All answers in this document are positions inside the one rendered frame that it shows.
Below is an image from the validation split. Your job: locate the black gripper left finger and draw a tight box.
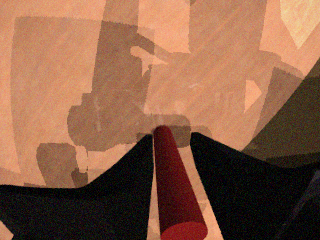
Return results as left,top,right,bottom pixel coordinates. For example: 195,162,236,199
0,135,155,240

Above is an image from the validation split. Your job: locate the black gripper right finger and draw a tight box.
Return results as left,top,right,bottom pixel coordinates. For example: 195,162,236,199
189,132,320,240

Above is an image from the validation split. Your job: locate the dark red peg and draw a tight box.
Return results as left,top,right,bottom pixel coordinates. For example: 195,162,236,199
153,125,208,240

